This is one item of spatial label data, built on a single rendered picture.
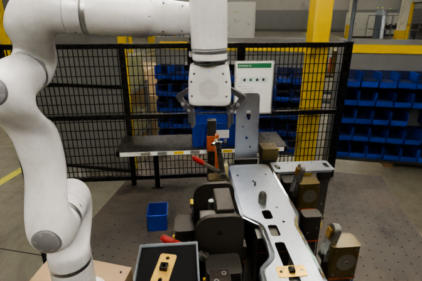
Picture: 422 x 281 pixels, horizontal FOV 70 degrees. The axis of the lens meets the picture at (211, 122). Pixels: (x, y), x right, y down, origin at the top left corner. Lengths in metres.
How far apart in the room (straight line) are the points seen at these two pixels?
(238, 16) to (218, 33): 6.74
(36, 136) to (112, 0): 0.35
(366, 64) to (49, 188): 2.68
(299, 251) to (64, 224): 0.68
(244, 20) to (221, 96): 6.72
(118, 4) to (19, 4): 0.19
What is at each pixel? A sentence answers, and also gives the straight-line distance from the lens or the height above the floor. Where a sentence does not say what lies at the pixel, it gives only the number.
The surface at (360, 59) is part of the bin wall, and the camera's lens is 3.00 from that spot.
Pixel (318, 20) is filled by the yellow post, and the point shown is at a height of 1.66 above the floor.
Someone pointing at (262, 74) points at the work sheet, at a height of 1.38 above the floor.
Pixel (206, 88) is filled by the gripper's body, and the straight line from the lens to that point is 0.71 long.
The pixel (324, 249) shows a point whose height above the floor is 1.02.
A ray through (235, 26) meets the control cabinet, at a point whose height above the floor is 1.47.
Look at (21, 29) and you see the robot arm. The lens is 0.74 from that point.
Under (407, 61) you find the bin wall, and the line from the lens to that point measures 3.12.
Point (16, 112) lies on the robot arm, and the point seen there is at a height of 1.50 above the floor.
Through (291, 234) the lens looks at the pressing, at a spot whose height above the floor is 1.00.
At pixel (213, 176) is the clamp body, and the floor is 1.05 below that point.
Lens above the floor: 1.68
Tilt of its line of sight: 19 degrees down
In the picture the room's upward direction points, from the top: straight up
